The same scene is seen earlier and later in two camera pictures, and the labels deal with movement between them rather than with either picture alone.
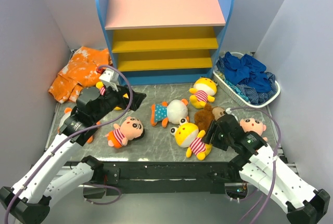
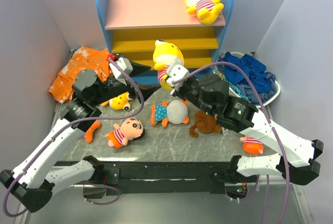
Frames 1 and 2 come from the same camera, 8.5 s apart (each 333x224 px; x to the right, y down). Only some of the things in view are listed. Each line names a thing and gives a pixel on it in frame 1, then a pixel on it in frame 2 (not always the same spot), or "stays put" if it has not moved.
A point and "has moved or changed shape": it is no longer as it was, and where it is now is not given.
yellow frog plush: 204,91 has moved or changed shape
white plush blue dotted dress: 170,113 stays put
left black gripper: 120,92 → 148,89
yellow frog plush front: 187,135 → 201,0
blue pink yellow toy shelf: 166,39 stays put
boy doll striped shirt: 131,129 stays put
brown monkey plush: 204,118 stays put
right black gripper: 215,143 → 179,92
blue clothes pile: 248,76 stays put
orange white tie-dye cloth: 79,72 stays put
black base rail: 166,178 stays put
